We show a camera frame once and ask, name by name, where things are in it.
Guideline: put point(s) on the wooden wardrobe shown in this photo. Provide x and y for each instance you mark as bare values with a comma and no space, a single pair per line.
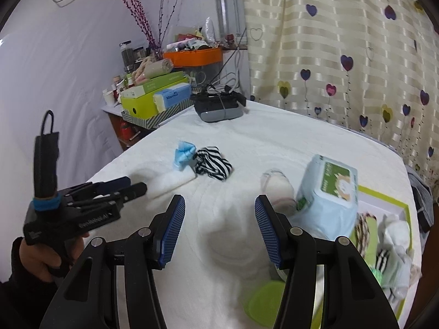
428,264

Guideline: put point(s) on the beige rolled bag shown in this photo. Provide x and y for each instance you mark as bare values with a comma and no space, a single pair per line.
154,68

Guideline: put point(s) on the grey sock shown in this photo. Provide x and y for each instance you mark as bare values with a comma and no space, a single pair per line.
394,270

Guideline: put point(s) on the cream green striped sock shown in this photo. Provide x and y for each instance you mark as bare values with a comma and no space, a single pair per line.
365,233

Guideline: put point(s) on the long green white box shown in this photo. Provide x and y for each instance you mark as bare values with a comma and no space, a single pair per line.
157,82

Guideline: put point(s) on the person's left forearm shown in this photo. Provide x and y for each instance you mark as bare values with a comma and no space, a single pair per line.
17,301

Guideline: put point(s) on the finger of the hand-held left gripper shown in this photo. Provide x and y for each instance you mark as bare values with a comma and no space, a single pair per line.
135,189
115,182

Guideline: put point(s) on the blue tissue pack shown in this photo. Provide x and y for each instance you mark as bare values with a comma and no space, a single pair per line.
175,96

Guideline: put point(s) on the green plastic lid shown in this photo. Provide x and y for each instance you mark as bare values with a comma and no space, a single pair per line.
264,301

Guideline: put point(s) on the dark grey cloth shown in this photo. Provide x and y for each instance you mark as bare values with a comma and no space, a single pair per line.
422,198

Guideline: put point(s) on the black grey headset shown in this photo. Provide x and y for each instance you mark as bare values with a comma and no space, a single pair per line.
219,111

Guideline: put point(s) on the green cloth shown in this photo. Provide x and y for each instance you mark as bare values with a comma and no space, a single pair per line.
377,276

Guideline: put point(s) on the orange tray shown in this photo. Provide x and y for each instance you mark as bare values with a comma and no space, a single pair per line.
192,57

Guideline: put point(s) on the blender jar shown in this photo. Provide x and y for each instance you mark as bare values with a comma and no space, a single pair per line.
126,56

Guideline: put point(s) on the white folded towel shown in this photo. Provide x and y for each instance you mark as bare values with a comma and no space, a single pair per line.
171,181

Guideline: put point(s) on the blue face mask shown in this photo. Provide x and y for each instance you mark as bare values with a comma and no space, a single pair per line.
183,154

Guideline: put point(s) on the rolled cream sock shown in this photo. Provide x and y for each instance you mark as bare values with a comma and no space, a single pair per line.
277,188

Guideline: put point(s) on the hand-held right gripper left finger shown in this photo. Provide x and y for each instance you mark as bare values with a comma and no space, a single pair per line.
173,229

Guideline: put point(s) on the black white striped sock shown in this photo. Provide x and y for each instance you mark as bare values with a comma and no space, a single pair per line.
383,258
212,164

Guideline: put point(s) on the person's left hand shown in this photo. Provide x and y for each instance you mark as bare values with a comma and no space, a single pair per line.
34,257

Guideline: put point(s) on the wooden side table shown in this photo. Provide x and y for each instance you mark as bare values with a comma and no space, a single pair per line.
113,123

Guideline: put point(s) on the clear bag with orange print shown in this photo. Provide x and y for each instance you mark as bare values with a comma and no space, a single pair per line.
413,274

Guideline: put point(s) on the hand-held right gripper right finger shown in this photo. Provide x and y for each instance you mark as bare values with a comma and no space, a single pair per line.
267,233

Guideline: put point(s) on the red bottle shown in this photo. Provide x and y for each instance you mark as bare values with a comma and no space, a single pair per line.
127,131

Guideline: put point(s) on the clear plastic bin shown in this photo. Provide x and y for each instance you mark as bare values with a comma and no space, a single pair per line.
205,72

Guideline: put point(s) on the lime green storage box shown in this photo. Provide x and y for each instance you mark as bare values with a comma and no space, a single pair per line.
140,104

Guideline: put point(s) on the striped pattern tray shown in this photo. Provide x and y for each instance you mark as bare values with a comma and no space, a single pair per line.
164,114

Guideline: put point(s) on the light blue wet wipes pack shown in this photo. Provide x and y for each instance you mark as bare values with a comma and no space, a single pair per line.
325,205

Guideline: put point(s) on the heart print curtain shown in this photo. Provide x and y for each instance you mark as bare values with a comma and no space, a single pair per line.
325,41

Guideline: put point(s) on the lime green edged box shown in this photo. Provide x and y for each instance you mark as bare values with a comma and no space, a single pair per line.
384,200

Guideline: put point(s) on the purple dried branches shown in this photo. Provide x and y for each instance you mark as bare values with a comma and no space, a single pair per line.
137,10

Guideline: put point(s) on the white paper cup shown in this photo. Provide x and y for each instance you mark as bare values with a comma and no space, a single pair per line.
108,96

